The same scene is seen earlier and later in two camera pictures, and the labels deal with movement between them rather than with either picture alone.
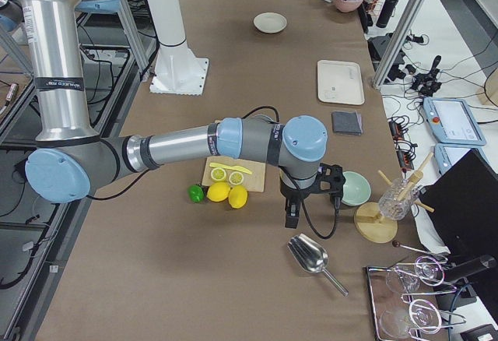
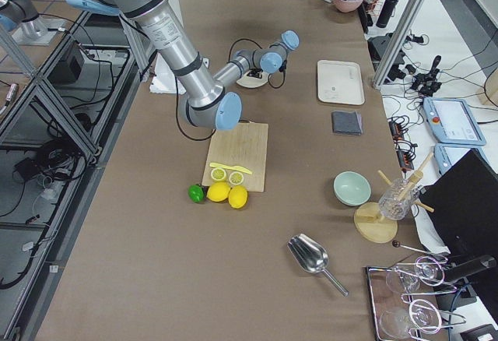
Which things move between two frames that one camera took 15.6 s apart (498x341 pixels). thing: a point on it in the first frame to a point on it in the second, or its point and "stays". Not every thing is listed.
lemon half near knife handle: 218,174 stays
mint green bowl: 355,189 stays
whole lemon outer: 237,196 stays
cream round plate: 270,22 to 252,82
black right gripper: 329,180 to 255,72
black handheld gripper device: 427,83 stays
